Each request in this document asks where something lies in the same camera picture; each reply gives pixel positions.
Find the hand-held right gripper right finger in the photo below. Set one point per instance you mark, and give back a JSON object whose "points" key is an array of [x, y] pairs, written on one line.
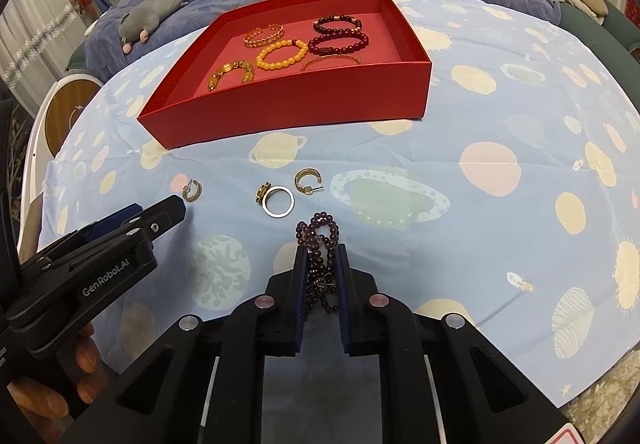
{"points": [[343, 289]]}

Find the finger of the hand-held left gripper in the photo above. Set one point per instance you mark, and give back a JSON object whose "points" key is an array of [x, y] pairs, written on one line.
{"points": [[117, 216], [160, 219]]}

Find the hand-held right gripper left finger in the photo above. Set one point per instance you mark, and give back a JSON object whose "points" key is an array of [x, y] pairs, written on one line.
{"points": [[300, 289]]}

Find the small silver hoop earring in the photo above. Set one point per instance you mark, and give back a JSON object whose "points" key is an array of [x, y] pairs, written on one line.
{"points": [[192, 190]]}

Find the red cardboard box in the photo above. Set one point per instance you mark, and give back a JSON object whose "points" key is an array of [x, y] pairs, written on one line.
{"points": [[300, 109]]}

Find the gold filigree bangle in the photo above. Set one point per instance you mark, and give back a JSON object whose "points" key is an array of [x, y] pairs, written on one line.
{"points": [[262, 39]]}

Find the thin gold bangle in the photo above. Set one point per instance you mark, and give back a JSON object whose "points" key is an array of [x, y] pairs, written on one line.
{"points": [[330, 59]]}

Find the person's left hand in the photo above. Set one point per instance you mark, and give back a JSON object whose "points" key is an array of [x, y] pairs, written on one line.
{"points": [[40, 404]]}

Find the gold hoop earring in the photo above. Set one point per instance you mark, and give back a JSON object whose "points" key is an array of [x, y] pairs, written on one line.
{"points": [[305, 177]]}

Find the round white wooden stool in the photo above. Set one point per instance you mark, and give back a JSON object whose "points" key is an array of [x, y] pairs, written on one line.
{"points": [[65, 109]]}

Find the planet print bed sheet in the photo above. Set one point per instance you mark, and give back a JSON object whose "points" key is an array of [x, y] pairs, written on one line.
{"points": [[500, 224]]}

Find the grey plush mouse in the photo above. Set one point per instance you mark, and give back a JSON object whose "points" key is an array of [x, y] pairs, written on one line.
{"points": [[150, 14]]}

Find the white sheer curtain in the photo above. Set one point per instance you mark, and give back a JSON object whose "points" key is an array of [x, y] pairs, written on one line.
{"points": [[30, 24]]}

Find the cream fluffy rug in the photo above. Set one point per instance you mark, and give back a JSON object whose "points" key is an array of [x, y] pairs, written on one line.
{"points": [[610, 404]]}

